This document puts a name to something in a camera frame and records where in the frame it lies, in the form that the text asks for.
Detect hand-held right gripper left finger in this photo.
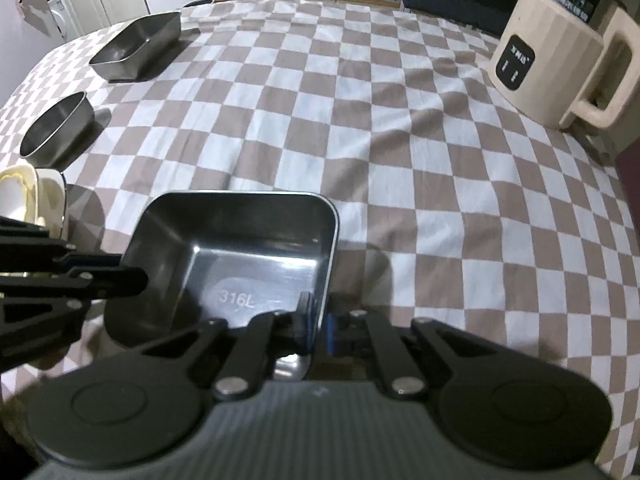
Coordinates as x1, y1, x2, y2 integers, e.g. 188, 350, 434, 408
142, 291, 316, 401

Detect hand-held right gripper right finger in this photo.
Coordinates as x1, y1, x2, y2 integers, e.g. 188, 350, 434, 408
326, 310, 501, 401

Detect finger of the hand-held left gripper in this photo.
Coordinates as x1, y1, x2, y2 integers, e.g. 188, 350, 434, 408
0, 266, 148, 361
0, 216, 123, 276

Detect cream bowl with handles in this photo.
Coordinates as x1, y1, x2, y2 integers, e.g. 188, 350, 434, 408
0, 162, 68, 241

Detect rectangular steel container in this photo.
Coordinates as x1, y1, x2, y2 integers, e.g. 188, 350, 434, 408
104, 190, 341, 381
89, 11, 182, 82

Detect floral bowl yellow rim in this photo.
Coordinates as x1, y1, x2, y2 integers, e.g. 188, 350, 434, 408
0, 174, 28, 223

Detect round steel bowl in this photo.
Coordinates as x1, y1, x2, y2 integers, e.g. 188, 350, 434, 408
19, 92, 96, 167

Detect checkered tablecloth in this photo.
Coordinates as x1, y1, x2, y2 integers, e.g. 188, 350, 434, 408
0, 0, 640, 480

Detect white washing machine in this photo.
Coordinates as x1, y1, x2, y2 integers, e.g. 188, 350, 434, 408
44, 0, 68, 43

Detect cream electric kettle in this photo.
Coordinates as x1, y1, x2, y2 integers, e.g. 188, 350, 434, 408
489, 0, 633, 131

